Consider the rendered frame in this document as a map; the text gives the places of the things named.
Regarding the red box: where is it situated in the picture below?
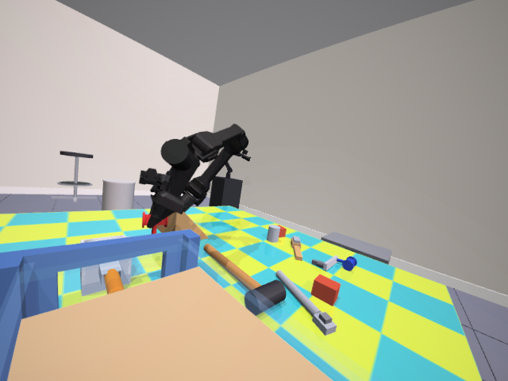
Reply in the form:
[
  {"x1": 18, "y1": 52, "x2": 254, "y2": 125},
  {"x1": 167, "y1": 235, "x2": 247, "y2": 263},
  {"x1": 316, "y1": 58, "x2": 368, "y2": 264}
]
[
  {"x1": 278, "y1": 225, "x2": 287, "y2": 238},
  {"x1": 310, "y1": 274, "x2": 341, "y2": 306}
]

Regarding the mallet with wooden handle and black head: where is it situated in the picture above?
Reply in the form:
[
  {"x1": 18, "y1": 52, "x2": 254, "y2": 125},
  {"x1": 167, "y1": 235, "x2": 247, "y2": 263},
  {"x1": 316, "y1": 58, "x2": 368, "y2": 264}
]
[{"x1": 204, "y1": 244, "x2": 287, "y2": 304}]

